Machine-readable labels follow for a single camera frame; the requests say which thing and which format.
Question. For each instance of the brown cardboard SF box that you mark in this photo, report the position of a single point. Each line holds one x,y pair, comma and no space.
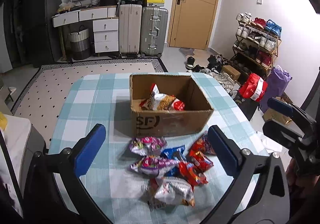
169,123

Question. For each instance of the woven laundry basket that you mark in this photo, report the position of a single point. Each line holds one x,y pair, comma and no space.
80,43

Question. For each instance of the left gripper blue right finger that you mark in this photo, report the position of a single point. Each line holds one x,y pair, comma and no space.
258,192

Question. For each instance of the white drawer desk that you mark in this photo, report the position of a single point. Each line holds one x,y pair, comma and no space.
102,22

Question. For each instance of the beige hard suitcase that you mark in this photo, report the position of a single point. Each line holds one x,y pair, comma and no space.
130,17

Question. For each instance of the wooden shoe rack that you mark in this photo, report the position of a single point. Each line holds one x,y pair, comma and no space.
256,46

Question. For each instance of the person's right hand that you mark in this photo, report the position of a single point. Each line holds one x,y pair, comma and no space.
294,181

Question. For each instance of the blue Oreo snack pack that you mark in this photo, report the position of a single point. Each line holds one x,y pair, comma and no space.
175,153

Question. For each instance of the purple shopping bag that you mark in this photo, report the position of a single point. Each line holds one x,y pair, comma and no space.
277,82

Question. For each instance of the grey door mat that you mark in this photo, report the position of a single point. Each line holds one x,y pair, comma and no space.
187,51

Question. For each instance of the pile of shoes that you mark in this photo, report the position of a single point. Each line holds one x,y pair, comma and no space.
214,69

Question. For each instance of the dotted beige rug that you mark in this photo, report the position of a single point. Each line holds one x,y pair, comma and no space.
60,92

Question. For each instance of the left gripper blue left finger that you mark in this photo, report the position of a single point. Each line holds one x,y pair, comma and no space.
43,199

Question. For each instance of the plaid teal tablecloth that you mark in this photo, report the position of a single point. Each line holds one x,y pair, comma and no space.
116,189

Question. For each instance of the white orange snack bag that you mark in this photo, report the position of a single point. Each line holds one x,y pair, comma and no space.
172,192

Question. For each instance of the small brown cardboard box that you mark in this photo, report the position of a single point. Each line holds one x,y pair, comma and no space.
232,72

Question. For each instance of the dark grey refrigerator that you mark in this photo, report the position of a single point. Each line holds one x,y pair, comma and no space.
29,33

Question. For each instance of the red shopping bag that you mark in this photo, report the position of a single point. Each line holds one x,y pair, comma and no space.
254,88

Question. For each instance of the wooden yellow door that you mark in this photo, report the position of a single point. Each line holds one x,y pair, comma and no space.
191,23

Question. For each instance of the red snack bag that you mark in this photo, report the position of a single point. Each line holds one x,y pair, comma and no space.
202,144
193,170

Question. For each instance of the purple snack bag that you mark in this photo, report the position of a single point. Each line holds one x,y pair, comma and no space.
146,146
154,166

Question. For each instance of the silver aluminium suitcase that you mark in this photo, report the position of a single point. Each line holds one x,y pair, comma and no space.
153,31

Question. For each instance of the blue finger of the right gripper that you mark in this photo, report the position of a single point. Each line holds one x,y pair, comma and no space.
290,110
282,134

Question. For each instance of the grey white side cabinet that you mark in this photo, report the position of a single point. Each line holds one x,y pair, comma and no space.
22,140

